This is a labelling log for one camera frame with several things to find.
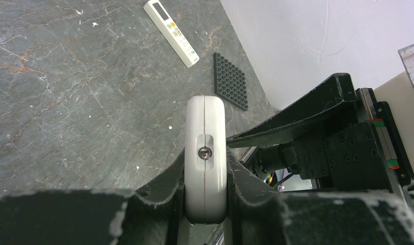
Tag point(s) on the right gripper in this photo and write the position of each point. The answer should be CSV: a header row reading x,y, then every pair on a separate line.
x,y
334,137

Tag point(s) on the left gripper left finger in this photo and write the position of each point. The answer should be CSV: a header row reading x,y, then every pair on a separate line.
x,y
151,214

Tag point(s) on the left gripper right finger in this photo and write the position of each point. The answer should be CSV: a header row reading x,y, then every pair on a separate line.
x,y
259,214

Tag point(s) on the white grey remote control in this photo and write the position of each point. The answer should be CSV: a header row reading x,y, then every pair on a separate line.
x,y
205,166

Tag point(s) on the long white remote control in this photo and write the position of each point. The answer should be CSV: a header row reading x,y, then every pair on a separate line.
x,y
171,32

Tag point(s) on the dark studded baseplate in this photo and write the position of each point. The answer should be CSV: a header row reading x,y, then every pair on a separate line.
x,y
230,82

